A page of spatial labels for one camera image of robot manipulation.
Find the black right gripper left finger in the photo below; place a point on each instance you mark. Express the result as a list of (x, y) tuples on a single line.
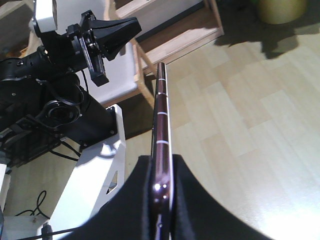
[(126, 215)]

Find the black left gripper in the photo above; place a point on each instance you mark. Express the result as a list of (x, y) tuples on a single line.
[(76, 49)]

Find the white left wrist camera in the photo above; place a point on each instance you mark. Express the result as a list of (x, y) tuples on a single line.
[(44, 18)]

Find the black foldable phone purple case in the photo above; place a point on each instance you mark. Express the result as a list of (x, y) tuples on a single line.
[(162, 177)]

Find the yellow green round stool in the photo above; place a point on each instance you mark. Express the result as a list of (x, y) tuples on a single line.
[(276, 12)]

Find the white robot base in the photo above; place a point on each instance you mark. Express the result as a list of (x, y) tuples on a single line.
[(96, 178)]

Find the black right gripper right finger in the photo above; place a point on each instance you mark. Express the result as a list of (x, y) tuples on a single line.
[(198, 216)]

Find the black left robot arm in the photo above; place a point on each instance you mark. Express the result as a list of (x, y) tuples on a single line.
[(41, 98)]

